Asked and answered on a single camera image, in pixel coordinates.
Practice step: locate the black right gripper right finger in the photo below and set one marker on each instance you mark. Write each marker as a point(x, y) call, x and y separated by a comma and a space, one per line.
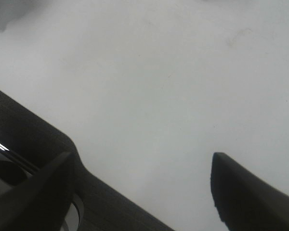
point(245, 202)

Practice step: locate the white microwave oven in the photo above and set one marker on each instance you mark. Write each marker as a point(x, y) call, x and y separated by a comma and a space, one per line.
point(14, 10)

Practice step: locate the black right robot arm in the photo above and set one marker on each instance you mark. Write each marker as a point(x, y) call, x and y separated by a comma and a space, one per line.
point(28, 143)

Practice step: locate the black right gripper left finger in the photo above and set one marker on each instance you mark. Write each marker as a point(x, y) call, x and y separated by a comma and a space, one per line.
point(41, 202)

